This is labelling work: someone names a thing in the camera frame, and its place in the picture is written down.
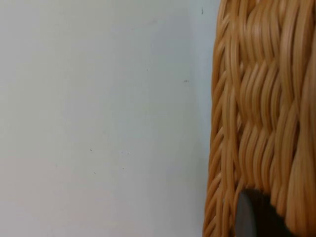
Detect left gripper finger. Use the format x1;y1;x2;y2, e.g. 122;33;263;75
233;188;296;237

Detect pale brown wicker basket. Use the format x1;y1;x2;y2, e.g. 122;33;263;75
202;0;316;237

